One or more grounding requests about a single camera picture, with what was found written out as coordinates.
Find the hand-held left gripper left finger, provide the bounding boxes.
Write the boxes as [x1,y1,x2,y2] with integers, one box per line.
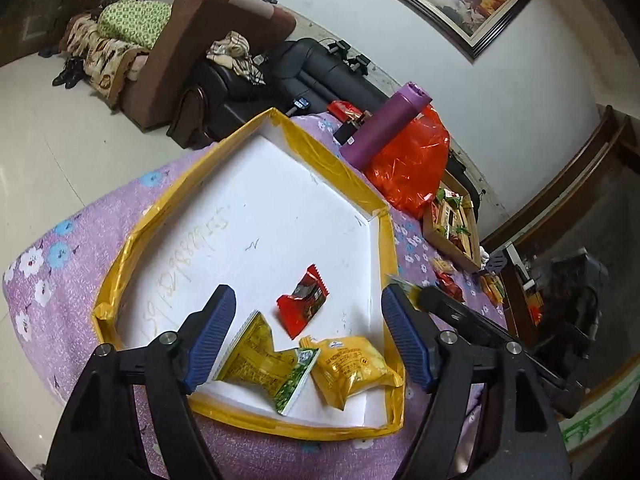
[44,284,237,480]

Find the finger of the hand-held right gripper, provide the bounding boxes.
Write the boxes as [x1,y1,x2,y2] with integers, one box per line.
[417,285,584,419]

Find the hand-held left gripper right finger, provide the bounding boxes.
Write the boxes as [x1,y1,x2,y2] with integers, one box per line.
[381,284,572,480]

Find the red snack packet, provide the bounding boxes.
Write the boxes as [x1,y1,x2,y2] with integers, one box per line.
[434,270,467,304]
[276,264,329,339]

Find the small green-yellow snack packet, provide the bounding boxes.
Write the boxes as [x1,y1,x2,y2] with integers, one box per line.
[389,275,426,302]

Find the yellow and green snack packet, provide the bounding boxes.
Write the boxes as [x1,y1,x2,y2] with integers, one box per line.
[214,310,321,416]

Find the yellow-edged white tray box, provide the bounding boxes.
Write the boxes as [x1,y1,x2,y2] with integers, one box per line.
[92,107,405,442]

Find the wooden side table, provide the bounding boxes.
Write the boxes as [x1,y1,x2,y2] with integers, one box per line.
[499,242,547,347]

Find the cardboard box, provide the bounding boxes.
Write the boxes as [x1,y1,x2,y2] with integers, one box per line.
[422,170,484,274]

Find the pile of assorted snack packets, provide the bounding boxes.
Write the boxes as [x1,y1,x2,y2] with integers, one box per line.
[431,187,475,251]

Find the black bag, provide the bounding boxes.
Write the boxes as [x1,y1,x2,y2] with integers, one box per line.
[534,247,610,377]

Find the orange-red plastic bag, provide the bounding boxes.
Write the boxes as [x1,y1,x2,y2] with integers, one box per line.
[364,105,451,219]

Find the purple floral tablecloth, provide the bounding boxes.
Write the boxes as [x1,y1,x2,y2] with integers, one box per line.
[2,112,507,480]

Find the purple water bottle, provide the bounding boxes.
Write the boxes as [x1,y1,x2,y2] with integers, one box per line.
[340,81,432,169]

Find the red snack bag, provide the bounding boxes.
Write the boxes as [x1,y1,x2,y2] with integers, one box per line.
[327,100,372,122]

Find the black leather sofa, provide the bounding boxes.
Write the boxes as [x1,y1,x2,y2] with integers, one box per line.
[167,37,483,221]

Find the brown armchair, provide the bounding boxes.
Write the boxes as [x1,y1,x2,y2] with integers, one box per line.
[121,0,297,132]

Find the beige checked cloth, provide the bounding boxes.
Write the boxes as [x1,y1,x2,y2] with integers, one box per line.
[207,31,267,87]

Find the black devices on sofa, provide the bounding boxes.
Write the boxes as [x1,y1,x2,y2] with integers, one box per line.
[326,39,372,77]

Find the printed blanket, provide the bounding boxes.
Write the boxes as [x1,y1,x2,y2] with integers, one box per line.
[64,14,151,107]

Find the black shoes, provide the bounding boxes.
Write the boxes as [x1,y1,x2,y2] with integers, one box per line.
[52,56,89,89]

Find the green patterned cushion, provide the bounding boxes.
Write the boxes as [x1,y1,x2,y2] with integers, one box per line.
[97,0,172,47]

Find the dark wooden cabinet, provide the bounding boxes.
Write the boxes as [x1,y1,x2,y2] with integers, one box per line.
[0,0,167,69]

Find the wooden door frame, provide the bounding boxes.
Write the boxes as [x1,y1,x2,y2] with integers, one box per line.
[480,104,640,261]

